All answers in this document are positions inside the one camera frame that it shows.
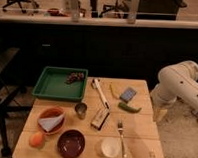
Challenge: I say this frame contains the black whiteboard eraser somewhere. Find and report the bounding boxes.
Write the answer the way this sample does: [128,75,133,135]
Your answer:
[91,108,110,131]

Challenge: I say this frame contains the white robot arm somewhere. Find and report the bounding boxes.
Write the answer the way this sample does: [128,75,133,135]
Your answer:
[150,60,198,122]

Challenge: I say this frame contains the orange bowl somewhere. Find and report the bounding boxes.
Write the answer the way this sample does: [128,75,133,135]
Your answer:
[37,107,65,135]

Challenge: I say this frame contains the white small bowl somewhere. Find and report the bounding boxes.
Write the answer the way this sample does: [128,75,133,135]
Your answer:
[101,137,120,158]

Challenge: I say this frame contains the purple bowl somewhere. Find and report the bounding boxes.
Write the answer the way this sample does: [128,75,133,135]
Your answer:
[57,129,85,158]

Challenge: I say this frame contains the purple grape bunch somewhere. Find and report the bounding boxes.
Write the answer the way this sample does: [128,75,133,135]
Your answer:
[65,72,85,84]

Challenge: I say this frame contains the small metal cup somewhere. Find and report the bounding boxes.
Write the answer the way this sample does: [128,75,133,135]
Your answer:
[75,103,87,120]

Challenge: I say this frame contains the green plastic tray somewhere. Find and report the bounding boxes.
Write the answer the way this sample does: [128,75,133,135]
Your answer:
[33,67,88,102]

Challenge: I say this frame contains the silver metal fork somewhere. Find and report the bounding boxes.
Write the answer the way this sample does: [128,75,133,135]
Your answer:
[117,121,127,158]

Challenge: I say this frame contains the white folded cloth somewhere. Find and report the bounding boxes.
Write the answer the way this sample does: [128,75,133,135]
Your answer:
[38,114,65,132]

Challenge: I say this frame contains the black office chair centre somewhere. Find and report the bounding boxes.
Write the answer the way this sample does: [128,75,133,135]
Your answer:
[99,0,128,19]

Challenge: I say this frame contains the black office chair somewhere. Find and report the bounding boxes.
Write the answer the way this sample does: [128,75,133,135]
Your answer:
[2,0,39,14]
[99,0,128,19]

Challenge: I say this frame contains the red object on ledge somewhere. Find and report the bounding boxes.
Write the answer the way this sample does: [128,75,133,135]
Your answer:
[47,8,68,17]

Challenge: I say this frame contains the orange fruit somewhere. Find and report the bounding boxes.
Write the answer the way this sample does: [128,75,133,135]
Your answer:
[29,131,45,147]

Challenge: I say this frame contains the black office chair left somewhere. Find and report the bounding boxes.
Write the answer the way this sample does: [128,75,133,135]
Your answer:
[2,0,39,14]

